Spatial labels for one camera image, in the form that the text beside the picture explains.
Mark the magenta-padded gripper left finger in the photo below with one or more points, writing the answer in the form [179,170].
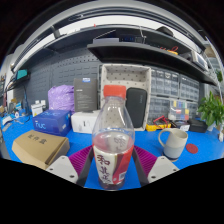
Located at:
[63,167]

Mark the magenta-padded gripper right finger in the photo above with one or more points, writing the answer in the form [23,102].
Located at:
[161,167]

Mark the clear red-capped drink bottle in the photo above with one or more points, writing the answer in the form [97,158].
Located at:
[113,140]

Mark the beige and grey mug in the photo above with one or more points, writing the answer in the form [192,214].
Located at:
[176,143]

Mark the brown cardboard box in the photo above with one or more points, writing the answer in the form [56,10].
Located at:
[36,145]

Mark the flat round red coaster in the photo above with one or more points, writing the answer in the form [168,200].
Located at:
[192,148]

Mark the yellow multimeter with red leads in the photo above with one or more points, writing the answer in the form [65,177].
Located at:
[153,127]

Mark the blue product box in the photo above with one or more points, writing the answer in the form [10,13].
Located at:
[51,122]

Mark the small white labelled box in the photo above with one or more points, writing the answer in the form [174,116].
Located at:
[184,127]

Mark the white product box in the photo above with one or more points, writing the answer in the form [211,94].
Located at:
[83,122]

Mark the flat black case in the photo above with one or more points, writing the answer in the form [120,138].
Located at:
[197,125]

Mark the clear organizer with colourful parts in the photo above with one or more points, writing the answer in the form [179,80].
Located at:
[179,110]

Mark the grey small-parts drawer cabinet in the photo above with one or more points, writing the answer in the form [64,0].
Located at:
[165,82]
[190,89]
[193,110]
[158,107]

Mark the small white carton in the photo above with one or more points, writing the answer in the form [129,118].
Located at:
[36,109]

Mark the black rounded speaker case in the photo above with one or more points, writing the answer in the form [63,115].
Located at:
[137,106]

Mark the white power adapter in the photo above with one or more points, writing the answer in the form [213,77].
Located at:
[221,136]

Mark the purple plastic bag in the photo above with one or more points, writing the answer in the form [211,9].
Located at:
[61,98]

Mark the dark grey upright box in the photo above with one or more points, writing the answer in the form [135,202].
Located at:
[85,96]

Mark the green potted plant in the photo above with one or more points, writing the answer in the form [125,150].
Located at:
[211,110]

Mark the grey pegboard panel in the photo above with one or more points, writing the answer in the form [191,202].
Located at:
[60,71]

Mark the beige perforated tray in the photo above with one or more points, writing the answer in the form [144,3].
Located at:
[126,75]

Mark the black overhead shelf unit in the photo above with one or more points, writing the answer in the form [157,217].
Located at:
[140,53]

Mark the white metal rack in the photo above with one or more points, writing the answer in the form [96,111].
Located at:
[215,63]

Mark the teal wall-mounted bin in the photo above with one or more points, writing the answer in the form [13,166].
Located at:
[22,74]

